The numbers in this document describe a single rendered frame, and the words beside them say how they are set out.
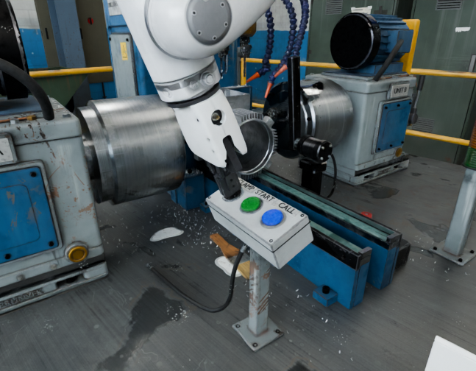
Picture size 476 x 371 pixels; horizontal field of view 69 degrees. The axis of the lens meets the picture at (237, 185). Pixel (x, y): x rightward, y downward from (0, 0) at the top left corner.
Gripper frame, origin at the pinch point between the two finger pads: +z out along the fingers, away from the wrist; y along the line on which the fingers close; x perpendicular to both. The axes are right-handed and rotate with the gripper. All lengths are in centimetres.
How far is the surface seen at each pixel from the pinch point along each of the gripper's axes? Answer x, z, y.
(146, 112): -1.8, -4.9, 33.3
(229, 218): 3.5, 3.2, -3.5
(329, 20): -295, 75, 252
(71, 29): -91, 6, 543
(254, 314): 6.9, 22.7, -5.7
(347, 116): -59, 26, 28
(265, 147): -29.4, 21.2, 33.5
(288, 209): -2.6, 2.4, -10.5
